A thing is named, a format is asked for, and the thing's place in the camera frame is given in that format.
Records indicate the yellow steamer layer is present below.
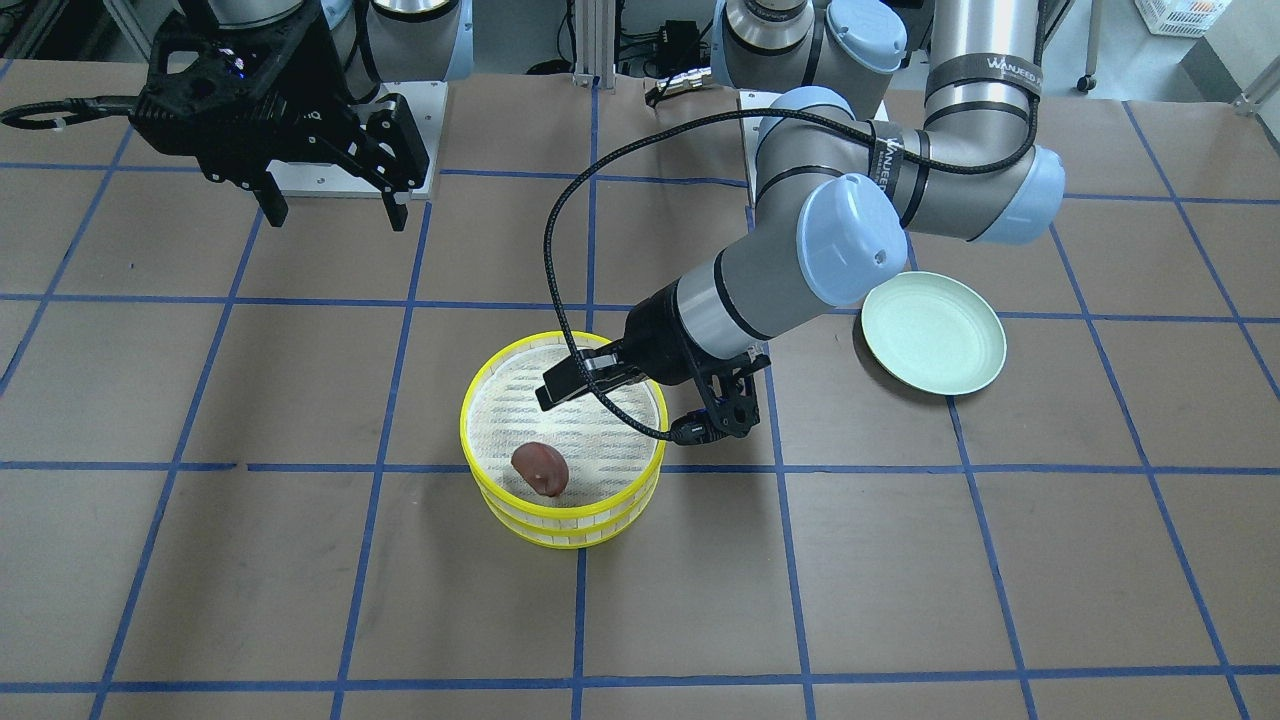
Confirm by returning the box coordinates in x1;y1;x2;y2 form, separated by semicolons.
460;331;666;507
471;462;660;550

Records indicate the brown bun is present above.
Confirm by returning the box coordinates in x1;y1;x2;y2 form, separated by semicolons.
509;441;570;498

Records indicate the black braided cable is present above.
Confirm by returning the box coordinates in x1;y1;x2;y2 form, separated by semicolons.
547;100;1046;443

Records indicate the aluminium frame post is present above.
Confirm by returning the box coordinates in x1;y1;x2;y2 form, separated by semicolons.
570;0;620;94

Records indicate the light green plate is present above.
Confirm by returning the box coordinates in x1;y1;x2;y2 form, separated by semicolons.
860;272;1009;396

